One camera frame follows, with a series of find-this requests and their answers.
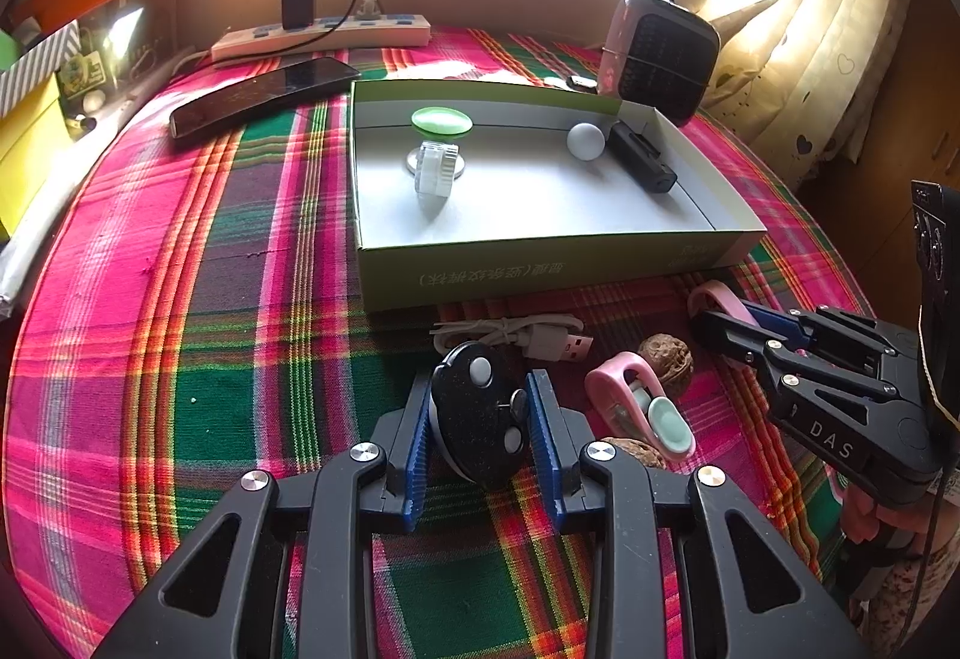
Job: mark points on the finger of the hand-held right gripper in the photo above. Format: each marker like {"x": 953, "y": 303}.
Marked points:
{"x": 735, "y": 337}
{"x": 772, "y": 322}

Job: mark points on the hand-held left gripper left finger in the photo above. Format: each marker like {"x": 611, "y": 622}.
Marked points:
{"x": 416, "y": 456}

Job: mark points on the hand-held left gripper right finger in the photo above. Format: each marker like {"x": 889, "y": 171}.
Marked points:
{"x": 547, "y": 449}

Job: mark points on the plain pink clip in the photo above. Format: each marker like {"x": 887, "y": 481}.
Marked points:
{"x": 716, "y": 295}

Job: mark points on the small brown walnut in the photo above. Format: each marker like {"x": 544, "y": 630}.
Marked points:
{"x": 666, "y": 355}

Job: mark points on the black round disc gadget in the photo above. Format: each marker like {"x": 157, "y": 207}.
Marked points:
{"x": 480, "y": 419}

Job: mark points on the large brown walnut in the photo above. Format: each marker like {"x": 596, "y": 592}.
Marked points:
{"x": 637, "y": 453}

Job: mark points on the pink clip with mint pad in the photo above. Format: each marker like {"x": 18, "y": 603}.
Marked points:
{"x": 667, "y": 430}

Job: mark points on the black rectangular device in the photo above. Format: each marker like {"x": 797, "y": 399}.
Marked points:
{"x": 637, "y": 157}

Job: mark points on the green cardboard box tray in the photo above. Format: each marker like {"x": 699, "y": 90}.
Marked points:
{"x": 540, "y": 202}

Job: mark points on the white ball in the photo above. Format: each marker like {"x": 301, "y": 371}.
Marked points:
{"x": 585, "y": 142}

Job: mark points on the white plastic cap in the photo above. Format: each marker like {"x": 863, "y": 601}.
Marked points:
{"x": 435, "y": 168}

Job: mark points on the green white mushroom knob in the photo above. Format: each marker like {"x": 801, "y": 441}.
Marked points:
{"x": 442, "y": 123}

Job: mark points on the small heater with black grille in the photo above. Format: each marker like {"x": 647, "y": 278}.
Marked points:
{"x": 660, "y": 52}

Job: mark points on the cream curtain with hearts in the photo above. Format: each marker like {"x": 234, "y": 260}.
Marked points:
{"x": 825, "y": 29}

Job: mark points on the black smartphone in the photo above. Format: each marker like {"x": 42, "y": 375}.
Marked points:
{"x": 255, "y": 97}

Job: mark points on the white power strip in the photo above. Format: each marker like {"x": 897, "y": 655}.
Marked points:
{"x": 375, "y": 33}

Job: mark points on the grey plug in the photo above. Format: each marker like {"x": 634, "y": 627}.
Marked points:
{"x": 368, "y": 5}

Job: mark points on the black charger adapter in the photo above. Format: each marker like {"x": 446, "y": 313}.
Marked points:
{"x": 298, "y": 3}

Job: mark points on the yellow cardboard box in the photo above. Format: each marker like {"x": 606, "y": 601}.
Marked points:
{"x": 30, "y": 142}

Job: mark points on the green printed packet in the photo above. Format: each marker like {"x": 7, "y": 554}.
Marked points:
{"x": 79, "y": 76}

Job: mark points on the striped cardboard box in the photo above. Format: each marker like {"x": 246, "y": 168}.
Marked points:
{"x": 45, "y": 59}

